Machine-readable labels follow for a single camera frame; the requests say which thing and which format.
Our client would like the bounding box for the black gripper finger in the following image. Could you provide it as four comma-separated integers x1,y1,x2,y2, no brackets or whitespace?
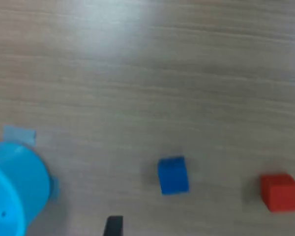
102,215,124,236

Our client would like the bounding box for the red cube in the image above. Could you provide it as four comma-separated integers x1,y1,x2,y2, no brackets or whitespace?
260,173,295,212

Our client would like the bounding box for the blue cube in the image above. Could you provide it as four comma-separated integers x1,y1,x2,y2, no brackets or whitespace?
157,156,190,196

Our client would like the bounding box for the blue plastic cup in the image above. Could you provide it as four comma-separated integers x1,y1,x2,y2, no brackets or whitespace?
0,141,52,236

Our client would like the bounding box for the blue tape piece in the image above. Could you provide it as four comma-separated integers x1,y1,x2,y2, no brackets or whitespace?
2,124,37,147

